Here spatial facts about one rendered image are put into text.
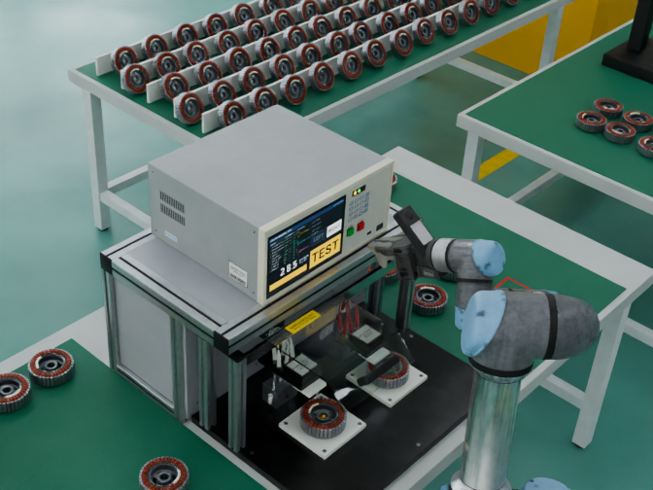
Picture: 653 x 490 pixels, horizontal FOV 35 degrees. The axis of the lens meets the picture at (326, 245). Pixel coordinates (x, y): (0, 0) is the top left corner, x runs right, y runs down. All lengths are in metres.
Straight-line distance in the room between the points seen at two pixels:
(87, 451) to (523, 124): 2.13
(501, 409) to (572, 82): 2.59
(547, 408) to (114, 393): 1.74
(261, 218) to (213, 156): 0.28
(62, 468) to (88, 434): 0.12
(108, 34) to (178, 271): 3.96
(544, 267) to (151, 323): 1.27
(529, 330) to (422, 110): 3.82
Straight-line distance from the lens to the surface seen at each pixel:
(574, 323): 1.82
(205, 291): 2.37
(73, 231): 4.55
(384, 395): 2.62
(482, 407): 1.90
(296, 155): 2.48
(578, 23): 5.84
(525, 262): 3.19
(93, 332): 2.85
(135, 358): 2.63
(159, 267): 2.45
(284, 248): 2.28
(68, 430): 2.59
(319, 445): 2.48
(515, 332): 1.80
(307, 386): 2.48
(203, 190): 2.34
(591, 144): 3.89
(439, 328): 2.89
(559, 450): 3.69
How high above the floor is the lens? 2.58
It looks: 36 degrees down
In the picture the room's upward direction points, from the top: 4 degrees clockwise
